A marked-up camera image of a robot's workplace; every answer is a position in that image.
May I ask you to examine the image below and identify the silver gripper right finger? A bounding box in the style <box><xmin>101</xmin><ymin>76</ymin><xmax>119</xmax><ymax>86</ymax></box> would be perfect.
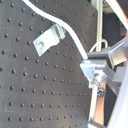
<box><xmin>88</xmin><ymin>37</ymin><xmax>128</xmax><ymax>67</ymax></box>

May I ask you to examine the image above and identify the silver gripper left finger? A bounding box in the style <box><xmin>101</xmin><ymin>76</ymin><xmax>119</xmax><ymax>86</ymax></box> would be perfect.
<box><xmin>80</xmin><ymin>59</ymin><xmax>116</xmax><ymax>89</ymax></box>

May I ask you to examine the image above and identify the white cable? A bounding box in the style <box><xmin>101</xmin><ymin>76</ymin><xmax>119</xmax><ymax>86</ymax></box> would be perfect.
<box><xmin>22</xmin><ymin>0</ymin><xmax>90</xmax><ymax>61</ymax></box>

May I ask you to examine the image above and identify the black perforated breadboard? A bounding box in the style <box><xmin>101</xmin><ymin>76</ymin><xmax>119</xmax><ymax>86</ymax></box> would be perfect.
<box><xmin>0</xmin><ymin>0</ymin><xmax>91</xmax><ymax>128</ymax></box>

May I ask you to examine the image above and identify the thin grey wire loop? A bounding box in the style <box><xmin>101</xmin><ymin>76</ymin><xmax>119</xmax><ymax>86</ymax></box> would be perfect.
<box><xmin>88</xmin><ymin>38</ymin><xmax>109</xmax><ymax>54</ymax></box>

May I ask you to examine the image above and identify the metal cable clip bracket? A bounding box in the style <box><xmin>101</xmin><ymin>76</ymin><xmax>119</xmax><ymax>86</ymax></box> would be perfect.
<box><xmin>33</xmin><ymin>24</ymin><xmax>66</xmax><ymax>56</ymax></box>

